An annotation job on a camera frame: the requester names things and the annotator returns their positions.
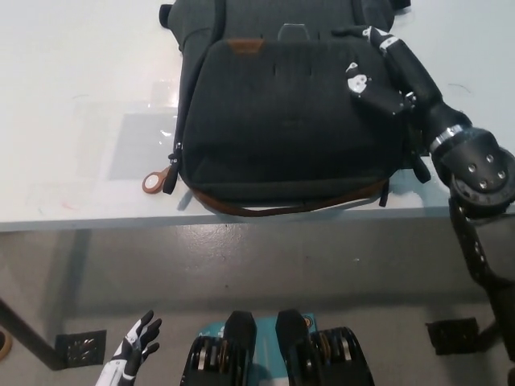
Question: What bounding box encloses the black taped right hand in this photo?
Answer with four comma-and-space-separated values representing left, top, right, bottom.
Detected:
333, 26, 471, 142

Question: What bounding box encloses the white and black left hand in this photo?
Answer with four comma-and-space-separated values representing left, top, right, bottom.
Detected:
95, 309, 163, 386

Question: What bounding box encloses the dark grey canvas backpack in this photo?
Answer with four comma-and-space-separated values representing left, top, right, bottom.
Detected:
158, 0, 432, 218

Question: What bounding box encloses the black perforated foot plate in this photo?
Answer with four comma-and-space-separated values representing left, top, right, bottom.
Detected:
425, 317, 480, 356
55, 329, 108, 368

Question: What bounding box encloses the dark metal table leg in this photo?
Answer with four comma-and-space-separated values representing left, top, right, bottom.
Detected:
0, 297, 68, 371
478, 321, 504, 351

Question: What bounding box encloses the round brown leather tag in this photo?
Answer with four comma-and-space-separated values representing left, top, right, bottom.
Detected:
141, 171, 167, 195

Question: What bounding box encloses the clear plastic sheet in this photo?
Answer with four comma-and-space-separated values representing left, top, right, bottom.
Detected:
76, 80, 181, 183

